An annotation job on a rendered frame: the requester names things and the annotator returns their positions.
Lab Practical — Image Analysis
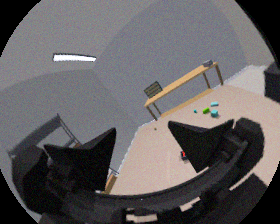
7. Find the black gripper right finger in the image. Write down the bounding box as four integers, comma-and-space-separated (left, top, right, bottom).
168, 119, 234, 173

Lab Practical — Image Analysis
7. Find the light blue cube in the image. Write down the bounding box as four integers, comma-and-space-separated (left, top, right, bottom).
211, 111, 217, 117

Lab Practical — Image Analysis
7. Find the green rectangular block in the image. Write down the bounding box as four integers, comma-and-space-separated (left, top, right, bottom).
203, 108, 211, 115

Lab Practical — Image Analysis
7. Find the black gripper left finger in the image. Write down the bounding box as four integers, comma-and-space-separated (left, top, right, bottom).
44, 127, 116, 192

